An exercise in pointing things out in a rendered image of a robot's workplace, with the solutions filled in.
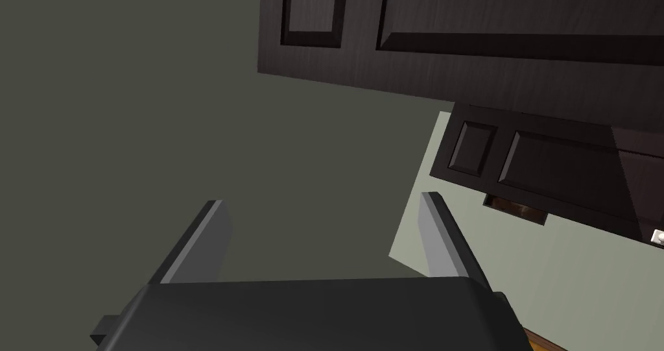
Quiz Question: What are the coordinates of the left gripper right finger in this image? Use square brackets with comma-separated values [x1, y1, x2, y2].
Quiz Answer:
[419, 190, 493, 291]

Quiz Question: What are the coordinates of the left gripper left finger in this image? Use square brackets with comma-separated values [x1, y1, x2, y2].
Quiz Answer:
[148, 199, 233, 285]

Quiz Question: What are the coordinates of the dark brown panelled cupboard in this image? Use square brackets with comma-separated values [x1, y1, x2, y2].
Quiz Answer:
[429, 103, 664, 249]
[257, 0, 664, 134]

